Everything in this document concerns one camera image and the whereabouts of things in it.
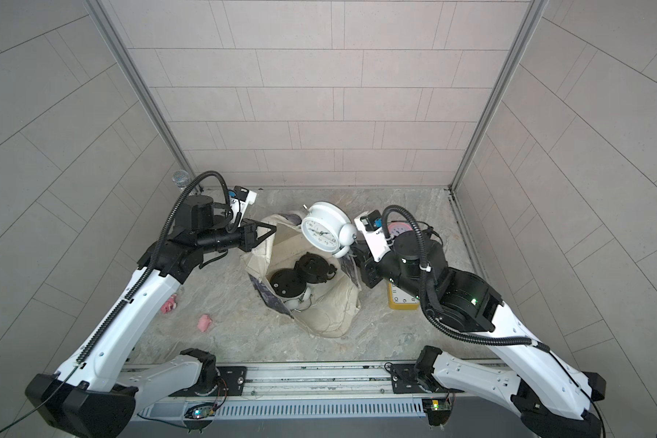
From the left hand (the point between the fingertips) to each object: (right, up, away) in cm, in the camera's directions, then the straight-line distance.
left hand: (278, 227), depth 68 cm
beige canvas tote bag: (+13, -25, +10) cm, 30 cm away
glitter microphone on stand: (-32, +14, +13) cm, 37 cm away
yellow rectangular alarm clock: (+34, -23, +15) cm, 44 cm away
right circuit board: (+40, -46, 0) cm, 62 cm away
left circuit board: (-18, -44, -4) cm, 47 cm away
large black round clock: (+7, -15, +19) cm, 25 cm away
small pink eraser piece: (-24, -29, +11) cm, 39 cm away
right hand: (+18, -4, -10) cm, 21 cm away
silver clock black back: (0, -19, +14) cm, 24 cm away
